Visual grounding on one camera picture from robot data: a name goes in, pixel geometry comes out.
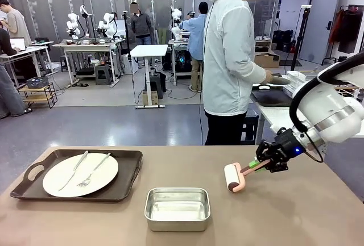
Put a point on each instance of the grey door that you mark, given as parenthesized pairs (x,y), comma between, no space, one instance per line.
(321,38)

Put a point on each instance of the black step stool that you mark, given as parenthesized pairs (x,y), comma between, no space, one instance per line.
(250,126)

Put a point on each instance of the person in blue shirt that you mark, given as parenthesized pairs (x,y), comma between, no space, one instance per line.
(196,35)

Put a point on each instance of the large white round plate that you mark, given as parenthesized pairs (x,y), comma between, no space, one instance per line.
(57,183)

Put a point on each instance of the person's right forearm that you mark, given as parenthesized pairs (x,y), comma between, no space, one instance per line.
(257,72)

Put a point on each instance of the grey-brown dish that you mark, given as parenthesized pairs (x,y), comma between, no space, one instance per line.
(280,80)

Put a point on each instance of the silver metal fork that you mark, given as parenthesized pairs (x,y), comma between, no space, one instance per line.
(98,166)

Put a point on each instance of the person in beige shirt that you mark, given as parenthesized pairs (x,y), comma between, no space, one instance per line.
(18,24)

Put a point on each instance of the white side table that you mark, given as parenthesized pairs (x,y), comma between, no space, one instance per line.
(280,118)

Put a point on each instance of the black flat tray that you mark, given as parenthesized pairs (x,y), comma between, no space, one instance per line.
(270,98)

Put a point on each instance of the silver metal knife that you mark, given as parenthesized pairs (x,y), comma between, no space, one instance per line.
(79,160)

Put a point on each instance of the low wooden shelf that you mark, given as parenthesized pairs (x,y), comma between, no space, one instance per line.
(38,97)

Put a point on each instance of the brown plastic serving tray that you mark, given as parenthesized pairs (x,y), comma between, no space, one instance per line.
(125,177)

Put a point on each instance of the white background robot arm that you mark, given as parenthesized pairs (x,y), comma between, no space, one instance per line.
(176,13)
(108,18)
(71,25)

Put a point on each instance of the rectangular metal container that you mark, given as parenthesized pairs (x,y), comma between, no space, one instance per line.
(176,220)

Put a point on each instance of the person in grey jacket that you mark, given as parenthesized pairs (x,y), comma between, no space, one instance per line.
(141,25)

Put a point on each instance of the person's right hand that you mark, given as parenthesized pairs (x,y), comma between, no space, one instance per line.
(268,77)

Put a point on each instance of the person in dark sweater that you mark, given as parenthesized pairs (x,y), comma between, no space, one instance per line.
(7,81)

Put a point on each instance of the grey plastic stool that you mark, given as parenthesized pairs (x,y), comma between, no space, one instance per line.
(103,74)

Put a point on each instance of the open laptop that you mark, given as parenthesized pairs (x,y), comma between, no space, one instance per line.
(17,44)

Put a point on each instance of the black tripod stand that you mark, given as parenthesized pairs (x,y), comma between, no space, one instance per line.
(306,11)

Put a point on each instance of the small cardboard box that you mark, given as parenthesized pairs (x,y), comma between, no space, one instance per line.
(150,98)

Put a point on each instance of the orange hanging jacket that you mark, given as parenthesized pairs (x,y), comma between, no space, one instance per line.
(337,27)

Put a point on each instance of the computer tower with lights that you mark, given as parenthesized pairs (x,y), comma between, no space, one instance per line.
(182,58)

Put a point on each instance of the white work desk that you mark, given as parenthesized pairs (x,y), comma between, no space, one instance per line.
(85,45)

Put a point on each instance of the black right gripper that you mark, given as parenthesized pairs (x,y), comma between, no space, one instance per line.
(290,145)

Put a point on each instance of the black equipment case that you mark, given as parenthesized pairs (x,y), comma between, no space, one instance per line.
(283,41)

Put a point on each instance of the white standing desk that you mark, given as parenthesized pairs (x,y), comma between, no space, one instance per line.
(149,50)

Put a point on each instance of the person in white jacket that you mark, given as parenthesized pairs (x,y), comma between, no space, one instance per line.
(227,58)

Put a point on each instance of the black plastic stool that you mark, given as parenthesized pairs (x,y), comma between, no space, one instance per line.
(155,84)

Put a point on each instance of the pink lint roller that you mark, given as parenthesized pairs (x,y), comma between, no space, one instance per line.
(230,176)

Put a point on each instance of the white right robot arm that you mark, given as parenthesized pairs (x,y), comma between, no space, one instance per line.
(338,106)

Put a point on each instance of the black hanging jacket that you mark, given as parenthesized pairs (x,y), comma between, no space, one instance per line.
(349,33)

